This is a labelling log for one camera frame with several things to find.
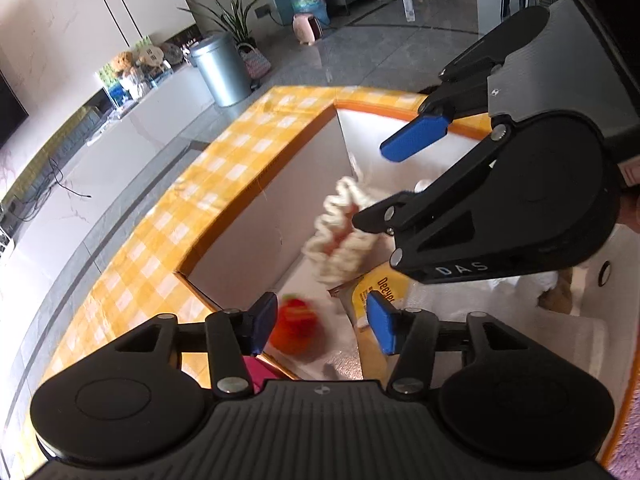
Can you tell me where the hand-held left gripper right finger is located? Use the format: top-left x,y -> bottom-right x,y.
366,292 -> 527,399

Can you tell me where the red plush toy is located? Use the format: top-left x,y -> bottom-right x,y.
270,297 -> 322,357

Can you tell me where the beige teddy plush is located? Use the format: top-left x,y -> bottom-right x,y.
537,267 -> 575,314

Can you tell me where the cream ruffled plush toy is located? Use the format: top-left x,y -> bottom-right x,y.
302,175 -> 431,286

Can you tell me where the yellow printed packet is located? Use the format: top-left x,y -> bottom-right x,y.
327,271 -> 417,332

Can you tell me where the woven patterned basket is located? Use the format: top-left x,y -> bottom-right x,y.
236,42 -> 273,80

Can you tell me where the large yellow checked box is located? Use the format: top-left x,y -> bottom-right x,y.
40,85 -> 640,467

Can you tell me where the long white low cabinet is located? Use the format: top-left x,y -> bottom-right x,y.
0,65 -> 217,273

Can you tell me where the silver trash can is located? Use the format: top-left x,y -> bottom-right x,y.
189,31 -> 253,108

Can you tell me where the beige round plush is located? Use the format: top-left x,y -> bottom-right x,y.
137,44 -> 169,69

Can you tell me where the black television screen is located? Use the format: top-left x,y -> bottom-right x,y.
0,71 -> 29,147

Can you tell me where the green potted plant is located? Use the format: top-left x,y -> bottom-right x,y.
177,0 -> 269,51

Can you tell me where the small brown teddy bear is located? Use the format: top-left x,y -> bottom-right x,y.
112,52 -> 139,79

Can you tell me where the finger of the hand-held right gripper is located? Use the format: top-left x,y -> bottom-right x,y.
380,6 -> 551,164
352,125 -> 514,287

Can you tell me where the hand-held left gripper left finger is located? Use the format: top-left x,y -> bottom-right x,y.
116,291 -> 279,400

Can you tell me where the black cable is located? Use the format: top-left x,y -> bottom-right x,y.
46,156 -> 92,199

